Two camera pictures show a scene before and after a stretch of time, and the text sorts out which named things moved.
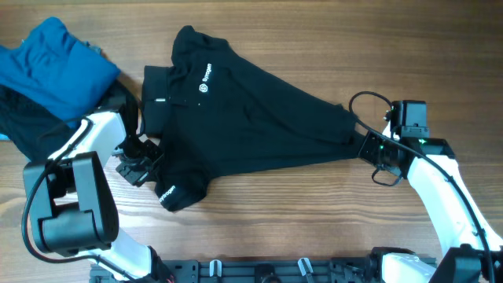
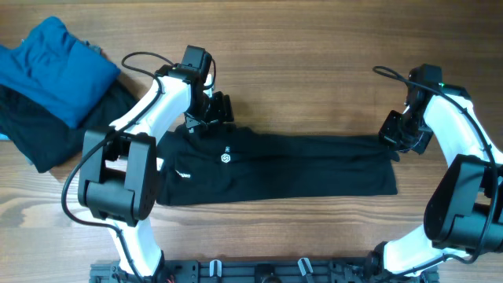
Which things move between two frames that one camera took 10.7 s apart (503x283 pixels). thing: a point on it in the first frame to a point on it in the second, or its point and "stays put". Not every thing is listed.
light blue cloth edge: [4, 137] stays put
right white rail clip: [308, 264] stays put
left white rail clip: [219, 267] stays put
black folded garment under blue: [36, 129] stays put
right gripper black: [369, 150] to [395, 128]
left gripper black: [138, 167] to [214, 112]
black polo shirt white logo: [216, 112] to [225, 163]
